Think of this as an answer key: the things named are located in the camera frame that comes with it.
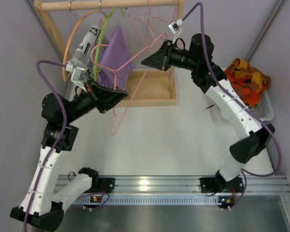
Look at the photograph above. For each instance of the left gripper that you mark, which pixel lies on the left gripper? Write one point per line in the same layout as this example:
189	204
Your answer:
97	99

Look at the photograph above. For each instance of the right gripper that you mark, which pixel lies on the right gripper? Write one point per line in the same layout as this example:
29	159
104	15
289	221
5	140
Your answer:
167	56

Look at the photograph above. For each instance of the orange camouflage trousers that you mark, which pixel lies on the orange camouflage trousers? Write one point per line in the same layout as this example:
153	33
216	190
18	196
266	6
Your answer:
248	82

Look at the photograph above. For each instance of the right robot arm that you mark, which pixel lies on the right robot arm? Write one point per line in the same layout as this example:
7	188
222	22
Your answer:
213	82

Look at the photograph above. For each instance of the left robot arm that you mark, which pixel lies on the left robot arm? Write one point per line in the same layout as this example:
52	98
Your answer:
42	207

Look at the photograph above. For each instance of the purple trousers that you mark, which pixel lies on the purple trousers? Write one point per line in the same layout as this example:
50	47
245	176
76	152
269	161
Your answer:
116	63

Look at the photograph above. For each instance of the green hanger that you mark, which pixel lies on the green hanger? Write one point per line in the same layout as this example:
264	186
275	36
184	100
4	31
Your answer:
96	57

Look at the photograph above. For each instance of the newspaper print trousers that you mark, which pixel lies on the newspaper print trousers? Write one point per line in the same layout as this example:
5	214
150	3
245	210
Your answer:
82	55

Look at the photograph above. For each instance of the orange hanger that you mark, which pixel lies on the orange hanger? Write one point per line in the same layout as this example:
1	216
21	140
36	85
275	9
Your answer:
79	22

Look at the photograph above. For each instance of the wooden clothes rack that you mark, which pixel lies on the wooden clothes rack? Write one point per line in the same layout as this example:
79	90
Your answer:
151	88

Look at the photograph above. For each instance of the white plastic basket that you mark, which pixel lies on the white plastic basket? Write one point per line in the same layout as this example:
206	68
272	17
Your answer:
264	109

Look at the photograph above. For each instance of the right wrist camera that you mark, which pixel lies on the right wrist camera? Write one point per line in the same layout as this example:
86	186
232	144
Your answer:
175	28

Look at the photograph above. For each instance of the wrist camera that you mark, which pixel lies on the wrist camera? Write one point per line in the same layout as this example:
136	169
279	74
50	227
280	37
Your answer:
78	75
175	28

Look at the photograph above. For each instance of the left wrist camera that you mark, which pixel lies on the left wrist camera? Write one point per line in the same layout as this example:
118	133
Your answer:
78	75

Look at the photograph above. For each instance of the aluminium mounting rail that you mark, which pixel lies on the aluminium mounting rail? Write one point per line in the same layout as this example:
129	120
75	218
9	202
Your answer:
273	185

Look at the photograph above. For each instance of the perforated cable duct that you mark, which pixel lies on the perforated cable duct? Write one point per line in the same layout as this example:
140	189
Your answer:
113	199

